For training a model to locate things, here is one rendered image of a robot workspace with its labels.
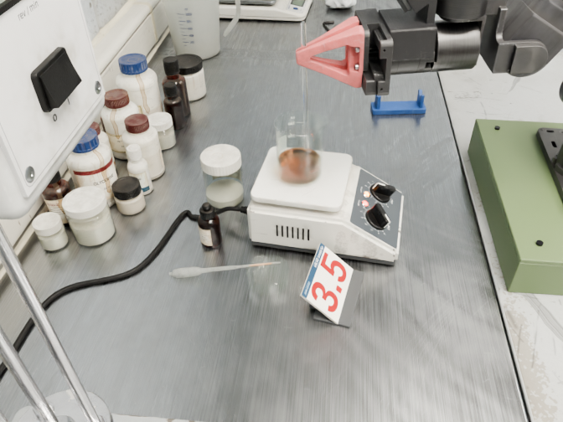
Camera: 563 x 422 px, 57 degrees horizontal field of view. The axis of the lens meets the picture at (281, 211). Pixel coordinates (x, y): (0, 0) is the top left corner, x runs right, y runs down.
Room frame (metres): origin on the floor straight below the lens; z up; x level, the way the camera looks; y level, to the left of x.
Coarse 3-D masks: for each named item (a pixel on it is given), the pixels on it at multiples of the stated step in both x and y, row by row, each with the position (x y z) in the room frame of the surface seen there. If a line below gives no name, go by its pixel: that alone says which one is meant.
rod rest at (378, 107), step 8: (376, 96) 0.88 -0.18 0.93; (424, 96) 0.86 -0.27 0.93; (376, 104) 0.87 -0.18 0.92; (384, 104) 0.88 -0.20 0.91; (392, 104) 0.88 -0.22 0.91; (400, 104) 0.88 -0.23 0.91; (408, 104) 0.88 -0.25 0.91; (416, 104) 0.88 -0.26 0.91; (424, 104) 0.87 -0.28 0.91; (376, 112) 0.86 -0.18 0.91; (384, 112) 0.86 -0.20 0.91; (392, 112) 0.86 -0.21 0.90; (400, 112) 0.86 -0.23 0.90; (408, 112) 0.86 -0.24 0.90; (416, 112) 0.86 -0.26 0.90; (424, 112) 0.86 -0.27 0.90
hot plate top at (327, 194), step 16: (272, 160) 0.60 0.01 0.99; (336, 160) 0.59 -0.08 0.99; (352, 160) 0.59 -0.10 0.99; (272, 176) 0.56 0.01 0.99; (336, 176) 0.55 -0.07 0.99; (256, 192) 0.53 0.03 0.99; (272, 192) 0.53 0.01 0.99; (288, 192) 0.52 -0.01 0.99; (304, 192) 0.52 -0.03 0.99; (320, 192) 0.52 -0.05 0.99; (336, 192) 0.52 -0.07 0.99; (320, 208) 0.50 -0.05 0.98; (336, 208) 0.49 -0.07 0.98
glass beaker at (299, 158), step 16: (288, 112) 0.59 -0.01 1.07; (288, 128) 0.59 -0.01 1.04; (320, 128) 0.57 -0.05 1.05; (288, 144) 0.54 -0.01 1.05; (304, 144) 0.53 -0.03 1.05; (320, 144) 0.55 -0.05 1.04; (288, 160) 0.54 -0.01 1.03; (304, 160) 0.53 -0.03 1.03; (320, 160) 0.55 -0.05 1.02; (288, 176) 0.54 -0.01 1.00; (304, 176) 0.53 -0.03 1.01; (320, 176) 0.55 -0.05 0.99
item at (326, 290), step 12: (324, 252) 0.47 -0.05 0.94; (324, 264) 0.45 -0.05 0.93; (336, 264) 0.46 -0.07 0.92; (324, 276) 0.43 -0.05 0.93; (336, 276) 0.44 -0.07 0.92; (312, 288) 0.41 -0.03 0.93; (324, 288) 0.42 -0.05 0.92; (336, 288) 0.42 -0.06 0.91; (312, 300) 0.39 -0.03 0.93; (324, 300) 0.40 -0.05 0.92; (336, 300) 0.41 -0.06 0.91; (336, 312) 0.39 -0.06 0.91
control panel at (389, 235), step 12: (360, 168) 0.60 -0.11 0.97; (360, 180) 0.57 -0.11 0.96; (372, 180) 0.59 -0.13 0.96; (360, 192) 0.55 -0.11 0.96; (396, 192) 0.58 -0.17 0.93; (360, 204) 0.53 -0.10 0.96; (372, 204) 0.54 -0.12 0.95; (384, 204) 0.55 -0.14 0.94; (396, 204) 0.56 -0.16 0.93; (360, 216) 0.50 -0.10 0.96; (396, 216) 0.53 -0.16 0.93; (360, 228) 0.48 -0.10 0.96; (372, 228) 0.49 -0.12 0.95; (396, 228) 0.51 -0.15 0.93; (384, 240) 0.48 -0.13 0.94; (396, 240) 0.49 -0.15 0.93
